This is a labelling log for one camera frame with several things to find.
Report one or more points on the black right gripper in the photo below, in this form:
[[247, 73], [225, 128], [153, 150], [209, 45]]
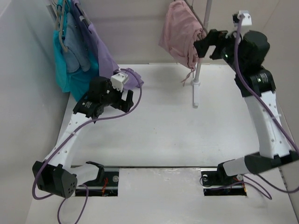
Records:
[[214, 37]]

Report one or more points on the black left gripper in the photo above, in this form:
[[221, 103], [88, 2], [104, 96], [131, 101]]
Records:
[[124, 105]]

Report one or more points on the pink trousers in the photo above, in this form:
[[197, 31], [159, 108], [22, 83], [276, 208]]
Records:
[[181, 29]]

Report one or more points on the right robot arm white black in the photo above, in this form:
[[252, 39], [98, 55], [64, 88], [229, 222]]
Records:
[[258, 89]]

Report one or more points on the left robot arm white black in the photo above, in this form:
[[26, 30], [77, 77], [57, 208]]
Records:
[[55, 174]]

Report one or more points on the grey hanger with clothes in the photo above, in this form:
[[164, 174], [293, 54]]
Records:
[[61, 8]]

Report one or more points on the lilac hanging garment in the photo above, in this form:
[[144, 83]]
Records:
[[107, 65]]

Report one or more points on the teal hanging garment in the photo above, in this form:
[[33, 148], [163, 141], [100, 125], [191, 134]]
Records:
[[76, 83]]

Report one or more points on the white rack pole with base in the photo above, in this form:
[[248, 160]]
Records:
[[196, 82]]

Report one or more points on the blue grey hanging garment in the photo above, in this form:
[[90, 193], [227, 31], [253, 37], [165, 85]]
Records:
[[76, 56]]

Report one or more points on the white left rack pole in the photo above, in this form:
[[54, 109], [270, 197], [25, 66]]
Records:
[[52, 8]]

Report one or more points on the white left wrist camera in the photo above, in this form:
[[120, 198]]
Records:
[[119, 80]]

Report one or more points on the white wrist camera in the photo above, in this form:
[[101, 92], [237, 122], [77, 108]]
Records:
[[119, 80], [243, 18]]

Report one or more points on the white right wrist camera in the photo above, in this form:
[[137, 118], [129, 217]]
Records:
[[243, 18]]

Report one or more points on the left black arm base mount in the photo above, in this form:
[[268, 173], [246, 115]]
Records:
[[107, 187]]

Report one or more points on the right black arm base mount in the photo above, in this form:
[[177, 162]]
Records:
[[213, 185]]

